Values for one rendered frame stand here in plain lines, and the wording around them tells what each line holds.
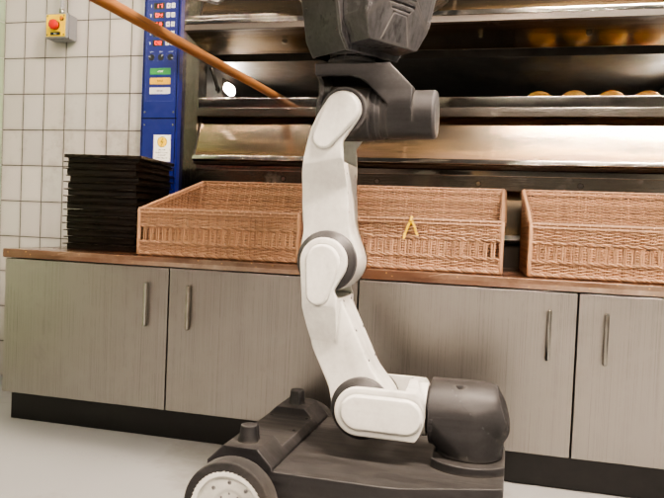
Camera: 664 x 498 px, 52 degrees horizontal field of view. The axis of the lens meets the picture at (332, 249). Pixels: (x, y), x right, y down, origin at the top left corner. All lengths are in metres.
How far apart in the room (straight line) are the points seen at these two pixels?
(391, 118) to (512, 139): 0.98
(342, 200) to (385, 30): 0.39
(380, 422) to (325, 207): 0.50
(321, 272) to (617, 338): 0.84
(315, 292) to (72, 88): 1.79
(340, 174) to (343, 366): 0.45
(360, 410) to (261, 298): 0.62
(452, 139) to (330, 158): 0.99
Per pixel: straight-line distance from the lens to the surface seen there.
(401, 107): 1.56
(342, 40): 1.58
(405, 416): 1.55
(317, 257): 1.54
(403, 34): 1.60
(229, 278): 2.08
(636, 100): 2.54
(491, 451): 1.60
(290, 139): 2.61
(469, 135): 2.50
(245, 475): 1.48
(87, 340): 2.34
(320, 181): 1.59
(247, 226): 2.11
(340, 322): 1.59
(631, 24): 2.49
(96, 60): 3.03
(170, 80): 2.81
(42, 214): 3.09
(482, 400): 1.57
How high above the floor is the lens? 0.70
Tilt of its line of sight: 2 degrees down
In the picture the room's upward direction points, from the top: 2 degrees clockwise
